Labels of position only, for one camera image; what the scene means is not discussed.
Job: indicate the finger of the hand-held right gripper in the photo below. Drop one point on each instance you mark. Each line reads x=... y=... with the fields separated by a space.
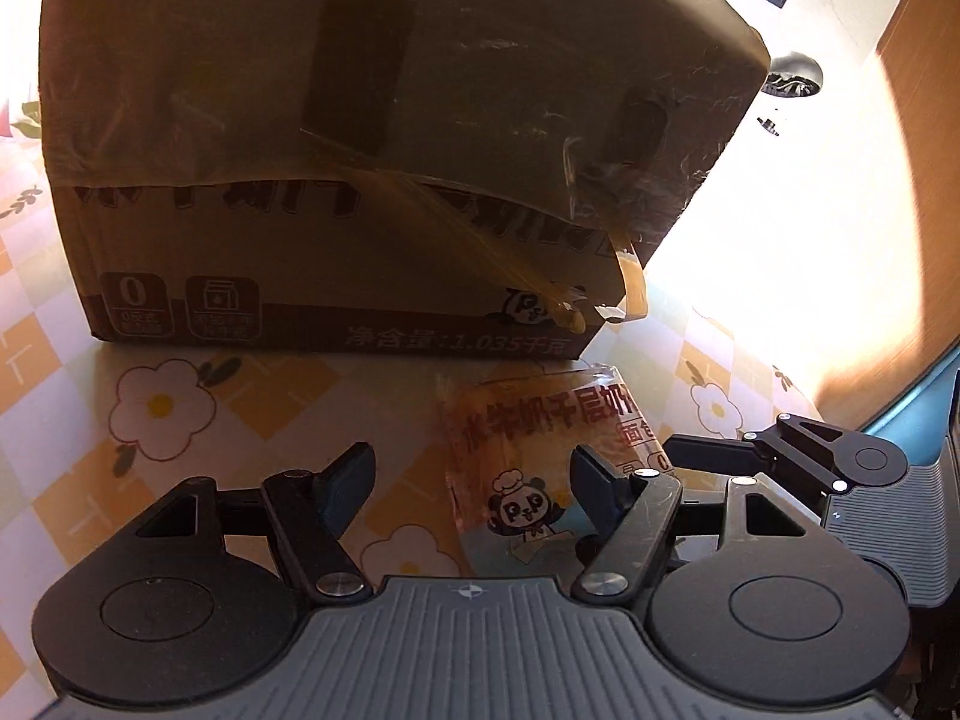
x=705 y=454

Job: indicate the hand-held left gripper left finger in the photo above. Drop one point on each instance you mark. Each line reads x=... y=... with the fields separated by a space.
x=349 y=487

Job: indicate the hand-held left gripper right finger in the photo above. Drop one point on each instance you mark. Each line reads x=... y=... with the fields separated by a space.
x=600 y=491

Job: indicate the orange bread packet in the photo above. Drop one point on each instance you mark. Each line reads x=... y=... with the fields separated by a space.
x=525 y=427

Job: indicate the printed cardboard box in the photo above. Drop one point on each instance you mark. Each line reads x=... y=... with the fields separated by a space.
x=300 y=255

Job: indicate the teal panel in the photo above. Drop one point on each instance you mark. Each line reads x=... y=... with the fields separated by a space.
x=930 y=397

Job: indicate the floral checked tablecloth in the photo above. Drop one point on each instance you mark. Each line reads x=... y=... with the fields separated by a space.
x=225 y=420

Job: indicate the low leafy green plant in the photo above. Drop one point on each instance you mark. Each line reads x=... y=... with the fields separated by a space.
x=28 y=118

